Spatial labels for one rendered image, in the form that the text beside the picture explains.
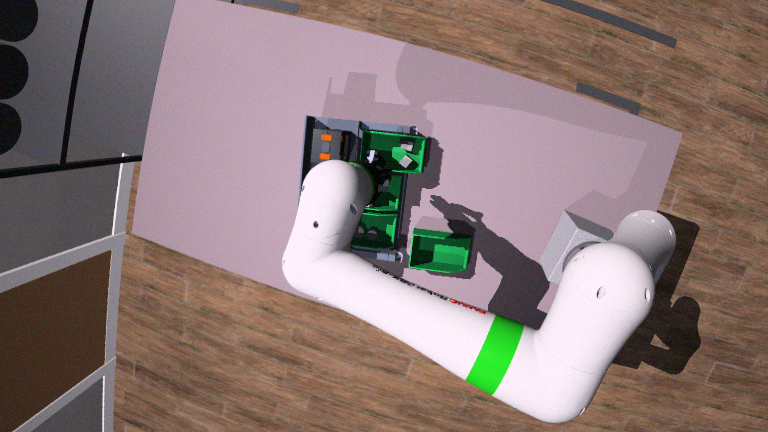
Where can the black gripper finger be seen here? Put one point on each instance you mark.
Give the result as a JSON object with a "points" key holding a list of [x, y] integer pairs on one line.
{"points": [[380, 164], [385, 177]]}

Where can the grey metal shelf rack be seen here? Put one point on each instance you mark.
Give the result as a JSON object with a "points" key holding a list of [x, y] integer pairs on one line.
{"points": [[356, 128]]}

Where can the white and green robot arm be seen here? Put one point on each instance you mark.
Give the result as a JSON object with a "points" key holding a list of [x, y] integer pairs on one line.
{"points": [[606, 291]]}

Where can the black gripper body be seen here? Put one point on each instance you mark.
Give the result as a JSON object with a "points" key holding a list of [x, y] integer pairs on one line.
{"points": [[374, 165]]}

